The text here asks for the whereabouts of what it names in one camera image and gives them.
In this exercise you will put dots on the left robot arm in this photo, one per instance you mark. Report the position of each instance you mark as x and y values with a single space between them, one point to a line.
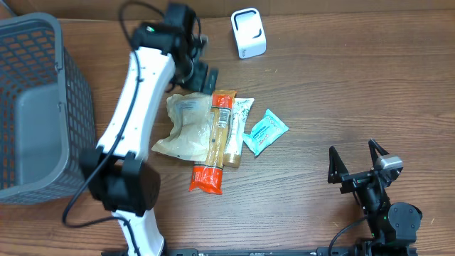
116 172

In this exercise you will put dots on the teal tissue packet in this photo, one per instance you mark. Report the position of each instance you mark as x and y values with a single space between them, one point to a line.
264 133

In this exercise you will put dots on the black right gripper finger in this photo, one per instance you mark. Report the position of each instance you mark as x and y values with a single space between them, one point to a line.
376 150
337 168

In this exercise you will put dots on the white cream tube gold cap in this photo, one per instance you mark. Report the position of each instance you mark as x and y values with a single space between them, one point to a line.
233 148

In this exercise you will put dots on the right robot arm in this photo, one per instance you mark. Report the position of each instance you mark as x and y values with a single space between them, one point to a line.
393 226

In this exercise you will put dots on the beige clear pouch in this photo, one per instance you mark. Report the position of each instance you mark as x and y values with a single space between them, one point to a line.
189 138

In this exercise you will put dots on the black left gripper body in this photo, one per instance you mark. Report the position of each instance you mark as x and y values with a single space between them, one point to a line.
200 76

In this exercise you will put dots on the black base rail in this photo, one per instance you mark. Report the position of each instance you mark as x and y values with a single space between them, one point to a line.
320 251

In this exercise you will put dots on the white barcode scanner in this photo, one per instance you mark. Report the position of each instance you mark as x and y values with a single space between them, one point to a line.
249 33

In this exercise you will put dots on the orange noodle packet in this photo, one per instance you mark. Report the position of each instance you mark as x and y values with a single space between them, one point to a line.
207 175

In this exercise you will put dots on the grey plastic shopping basket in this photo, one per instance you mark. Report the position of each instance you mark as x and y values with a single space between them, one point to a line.
47 115

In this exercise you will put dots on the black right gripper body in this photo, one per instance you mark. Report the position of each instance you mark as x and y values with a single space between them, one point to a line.
357 180

